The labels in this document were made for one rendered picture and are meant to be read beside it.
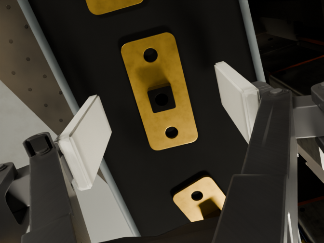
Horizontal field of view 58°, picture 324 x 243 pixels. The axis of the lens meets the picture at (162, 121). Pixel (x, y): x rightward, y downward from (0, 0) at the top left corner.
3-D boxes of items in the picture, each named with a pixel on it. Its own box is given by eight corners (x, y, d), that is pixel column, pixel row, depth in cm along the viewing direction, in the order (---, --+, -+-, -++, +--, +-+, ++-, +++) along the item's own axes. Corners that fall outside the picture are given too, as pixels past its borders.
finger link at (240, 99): (242, 92, 13) (259, 87, 13) (213, 63, 19) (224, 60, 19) (251, 151, 14) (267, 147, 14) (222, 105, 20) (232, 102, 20)
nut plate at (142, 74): (198, 139, 23) (200, 145, 22) (151, 150, 23) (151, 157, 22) (172, 30, 20) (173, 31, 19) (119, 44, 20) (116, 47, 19)
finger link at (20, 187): (63, 201, 13) (0, 216, 13) (88, 149, 17) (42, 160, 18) (49, 172, 12) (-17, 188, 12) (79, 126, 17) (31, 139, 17)
